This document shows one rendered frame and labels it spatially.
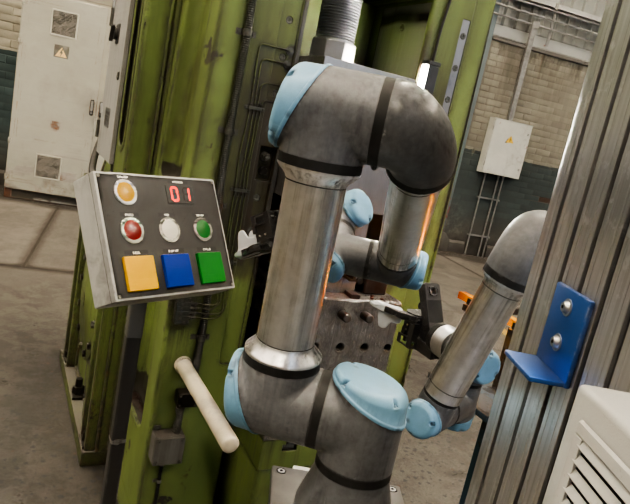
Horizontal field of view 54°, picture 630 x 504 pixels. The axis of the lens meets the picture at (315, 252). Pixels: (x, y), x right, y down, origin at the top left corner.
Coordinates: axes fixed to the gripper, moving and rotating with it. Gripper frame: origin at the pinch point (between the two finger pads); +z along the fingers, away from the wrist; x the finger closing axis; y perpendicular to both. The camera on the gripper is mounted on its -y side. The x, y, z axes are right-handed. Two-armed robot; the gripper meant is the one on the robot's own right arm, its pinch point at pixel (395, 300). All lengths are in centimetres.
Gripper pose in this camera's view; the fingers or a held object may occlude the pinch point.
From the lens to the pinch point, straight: 155.8
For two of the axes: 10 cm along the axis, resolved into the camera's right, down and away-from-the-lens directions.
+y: -2.0, 9.6, 2.0
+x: 8.8, 0.8, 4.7
